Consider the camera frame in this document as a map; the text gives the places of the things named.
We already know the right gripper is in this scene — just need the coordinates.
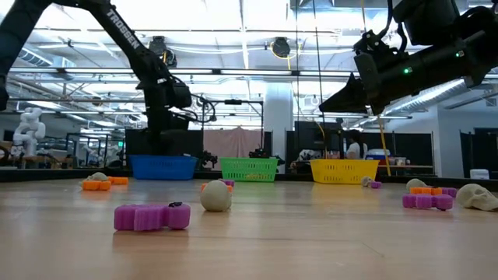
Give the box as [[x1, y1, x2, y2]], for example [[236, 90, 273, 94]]
[[318, 30, 454, 116]]

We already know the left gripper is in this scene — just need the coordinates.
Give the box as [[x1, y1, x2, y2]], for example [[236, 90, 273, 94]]
[[146, 89, 191, 157]]

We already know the blue plastic basket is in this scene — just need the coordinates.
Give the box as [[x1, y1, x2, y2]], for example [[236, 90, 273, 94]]
[[128, 155, 198, 181]]

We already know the small black background robot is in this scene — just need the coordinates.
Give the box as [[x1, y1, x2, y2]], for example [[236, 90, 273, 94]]
[[196, 150, 219, 169], [248, 146, 286, 166]]

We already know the person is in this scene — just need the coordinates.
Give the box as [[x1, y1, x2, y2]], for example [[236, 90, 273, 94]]
[[345, 128, 369, 160]]

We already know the black monitor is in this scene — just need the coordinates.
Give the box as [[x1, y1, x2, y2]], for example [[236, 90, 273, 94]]
[[294, 121, 344, 152]]

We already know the blue and white cooler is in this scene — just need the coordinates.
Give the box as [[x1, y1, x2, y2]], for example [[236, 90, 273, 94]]
[[365, 149, 391, 161]]

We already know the pink curtain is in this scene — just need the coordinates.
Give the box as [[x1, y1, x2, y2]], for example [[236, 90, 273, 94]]
[[203, 127, 262, 159]]

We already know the white square pillar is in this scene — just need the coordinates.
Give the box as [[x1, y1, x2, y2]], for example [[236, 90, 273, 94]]
[[264, 81, 295, 174]]

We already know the yellow plastic basket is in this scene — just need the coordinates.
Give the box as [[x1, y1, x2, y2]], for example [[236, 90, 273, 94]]
[[310, 159, 381, 184]]

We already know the black framed partition panel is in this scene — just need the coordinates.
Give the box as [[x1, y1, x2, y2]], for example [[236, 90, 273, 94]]
[[356, 131, 435, 176]]

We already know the green plastic basket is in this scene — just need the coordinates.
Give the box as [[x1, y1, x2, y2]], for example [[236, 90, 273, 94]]
[[219, 157, 279, 183]]

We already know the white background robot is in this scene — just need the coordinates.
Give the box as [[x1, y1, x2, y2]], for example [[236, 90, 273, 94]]
[[12, 107, 47, 157]]

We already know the dark blue partition panel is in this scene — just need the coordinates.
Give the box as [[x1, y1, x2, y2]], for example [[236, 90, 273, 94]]
[[460, 127, 498, 180]]

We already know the black hanging cable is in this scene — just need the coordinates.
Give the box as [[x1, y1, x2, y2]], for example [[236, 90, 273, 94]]
[[312, 0, 328, 159]]

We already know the thick yellow hanging cable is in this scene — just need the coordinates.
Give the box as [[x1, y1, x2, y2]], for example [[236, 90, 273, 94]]
[[359, 0, 392, 177]]

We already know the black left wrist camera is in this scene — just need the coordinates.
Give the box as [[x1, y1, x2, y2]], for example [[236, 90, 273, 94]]
[[170, 79, 194, 110]]

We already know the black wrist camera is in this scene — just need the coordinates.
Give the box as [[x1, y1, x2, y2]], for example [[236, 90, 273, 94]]
[[170, 79, 194, 110], [392, 0, 460, 46]]

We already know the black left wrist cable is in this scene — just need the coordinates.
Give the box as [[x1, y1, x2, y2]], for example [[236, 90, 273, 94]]
[[182, 93, 218, 124]]

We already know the black metal cage frame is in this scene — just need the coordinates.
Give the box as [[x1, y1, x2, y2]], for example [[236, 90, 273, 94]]
[[65, 131, 125, 168]]

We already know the black metal stand frame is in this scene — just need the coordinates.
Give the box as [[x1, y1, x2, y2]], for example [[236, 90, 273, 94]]
[[201, 99, 265, 160]]

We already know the black ceiling cable reel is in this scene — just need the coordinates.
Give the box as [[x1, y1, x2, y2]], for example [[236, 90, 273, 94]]
[[148, 35, 178, 69], [271, 37, 292, 60]]

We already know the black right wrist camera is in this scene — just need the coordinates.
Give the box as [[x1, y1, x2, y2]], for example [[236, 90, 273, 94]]
[[392, 0, 460, 46]]

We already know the black aluminium table frame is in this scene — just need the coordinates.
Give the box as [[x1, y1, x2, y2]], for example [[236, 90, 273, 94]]
[[0, 166, 498, 191]]

